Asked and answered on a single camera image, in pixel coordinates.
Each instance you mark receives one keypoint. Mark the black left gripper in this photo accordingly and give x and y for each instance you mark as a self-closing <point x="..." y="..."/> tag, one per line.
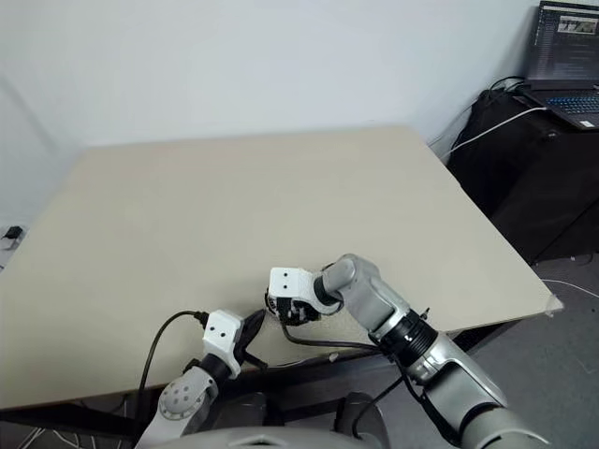
<point x="242" y="340"/>

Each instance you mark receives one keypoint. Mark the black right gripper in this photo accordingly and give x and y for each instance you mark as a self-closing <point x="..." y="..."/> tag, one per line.
<point x="297" y="312"/>

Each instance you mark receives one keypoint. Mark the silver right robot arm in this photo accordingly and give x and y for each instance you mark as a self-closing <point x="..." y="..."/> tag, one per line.
<point x="369" y="290"/>

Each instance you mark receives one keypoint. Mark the dark rounded shape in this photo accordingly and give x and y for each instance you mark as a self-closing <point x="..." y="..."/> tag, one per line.
<point x="362" y="414"/>
<point x="250" y="409"/>

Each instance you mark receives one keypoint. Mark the black power adapter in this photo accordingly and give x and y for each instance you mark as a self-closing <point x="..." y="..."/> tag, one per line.
<point x="14" y="232"/>

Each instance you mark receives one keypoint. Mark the clear table corner guard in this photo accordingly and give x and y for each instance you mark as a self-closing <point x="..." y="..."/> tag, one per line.
<point x="554" y="305"/>

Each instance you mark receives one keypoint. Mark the black cabinet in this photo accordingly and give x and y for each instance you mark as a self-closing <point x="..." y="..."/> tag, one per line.
<point x="529" y="178"/>

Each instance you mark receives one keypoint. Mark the black laptop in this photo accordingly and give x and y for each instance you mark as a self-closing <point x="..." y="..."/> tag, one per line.
<point x="566" y="47"/>

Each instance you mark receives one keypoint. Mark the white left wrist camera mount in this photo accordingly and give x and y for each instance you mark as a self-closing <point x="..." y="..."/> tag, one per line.
<point x="222" y="334"/>

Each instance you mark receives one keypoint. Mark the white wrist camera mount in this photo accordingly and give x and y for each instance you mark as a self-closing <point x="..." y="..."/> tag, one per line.
<point x="292" y="280"/>
<point x="222" y="334"/>

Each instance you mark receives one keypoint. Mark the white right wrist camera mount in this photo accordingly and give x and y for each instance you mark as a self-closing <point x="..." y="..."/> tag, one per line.
<point x="292" y="280"/>

